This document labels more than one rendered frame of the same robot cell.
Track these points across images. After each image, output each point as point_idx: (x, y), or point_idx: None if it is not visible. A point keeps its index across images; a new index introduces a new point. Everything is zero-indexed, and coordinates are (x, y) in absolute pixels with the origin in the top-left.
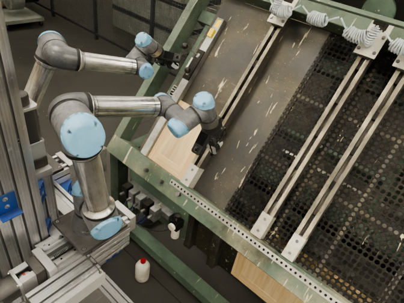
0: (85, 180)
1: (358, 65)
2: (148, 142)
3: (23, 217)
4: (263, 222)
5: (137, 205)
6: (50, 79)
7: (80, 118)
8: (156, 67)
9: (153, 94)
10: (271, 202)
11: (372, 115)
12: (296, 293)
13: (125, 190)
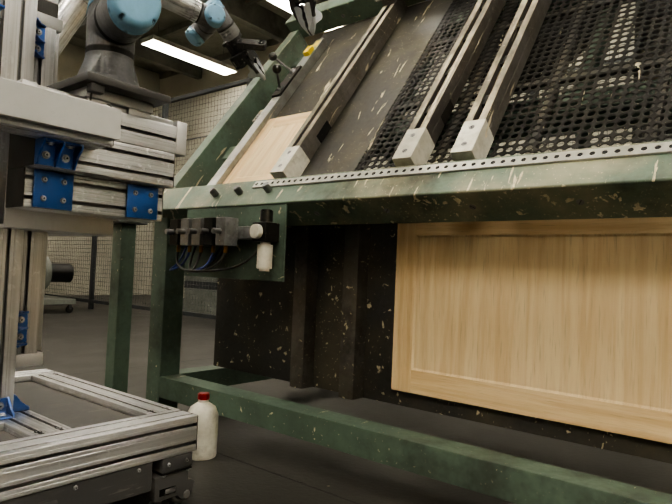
0: None
1: None
2: (219, 171)
3: (0, 39)
4: (410, 139)
5: (196, 234)
6: (81, 16)
7: None
8: (235, 106)
9: (231, 142)
10: (419, 116)
11: None
12: (494, 185)
13: (175, 225)
